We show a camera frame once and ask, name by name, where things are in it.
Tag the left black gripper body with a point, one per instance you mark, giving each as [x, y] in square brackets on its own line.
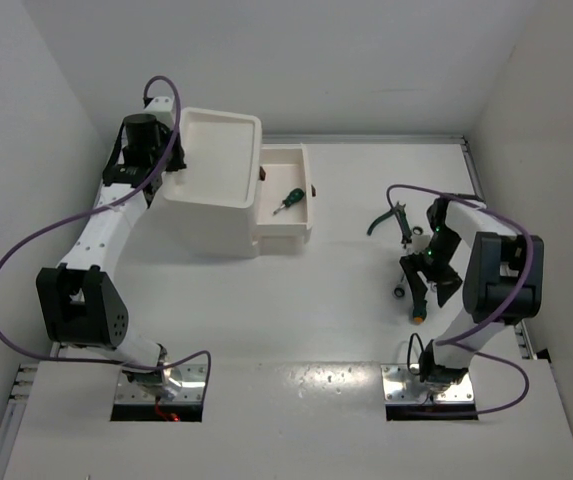
[176, 158]

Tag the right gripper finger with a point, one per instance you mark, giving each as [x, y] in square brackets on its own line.
[447, 282]
[416, 283]

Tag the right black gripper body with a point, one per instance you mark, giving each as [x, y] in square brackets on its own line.
[437, 257]

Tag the green orange stubby screwdriver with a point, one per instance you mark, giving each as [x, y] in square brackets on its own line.
[419, 312]

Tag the green handled pliers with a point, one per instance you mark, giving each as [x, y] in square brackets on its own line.
[397, 212]

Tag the white drawer cabinet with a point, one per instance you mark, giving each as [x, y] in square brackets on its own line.
[210, 208]

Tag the green handled screwdriver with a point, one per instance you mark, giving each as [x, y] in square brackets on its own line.
[295, 196]

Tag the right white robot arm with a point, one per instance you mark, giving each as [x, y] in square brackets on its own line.
[494, 264]

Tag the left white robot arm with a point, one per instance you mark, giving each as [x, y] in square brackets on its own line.
[80, 304]

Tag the long silver ratchet wrench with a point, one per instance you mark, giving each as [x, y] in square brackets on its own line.
[409, 248]

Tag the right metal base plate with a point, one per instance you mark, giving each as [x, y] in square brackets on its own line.
[402, 388]

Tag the metal base plate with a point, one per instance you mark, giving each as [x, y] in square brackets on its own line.
[182, 385]
[402, 388]

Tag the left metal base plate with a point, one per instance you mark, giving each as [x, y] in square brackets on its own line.
[182, 385]

